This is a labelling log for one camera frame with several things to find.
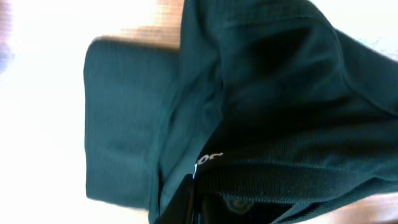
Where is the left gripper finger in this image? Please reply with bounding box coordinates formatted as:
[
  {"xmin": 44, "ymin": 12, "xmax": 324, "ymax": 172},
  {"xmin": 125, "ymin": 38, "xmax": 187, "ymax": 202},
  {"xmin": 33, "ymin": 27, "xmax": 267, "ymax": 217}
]
[{"xmin": 155, "ymin": 174, "xmax": 195, "ymax": 224}]

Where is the black t-shirt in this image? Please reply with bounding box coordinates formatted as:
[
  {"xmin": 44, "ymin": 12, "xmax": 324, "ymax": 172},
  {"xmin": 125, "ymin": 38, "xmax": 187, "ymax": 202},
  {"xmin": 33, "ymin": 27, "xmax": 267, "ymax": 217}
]
[{"xmin": 84, "ymin": 0, "xmax": 397, "ymax": 223}]

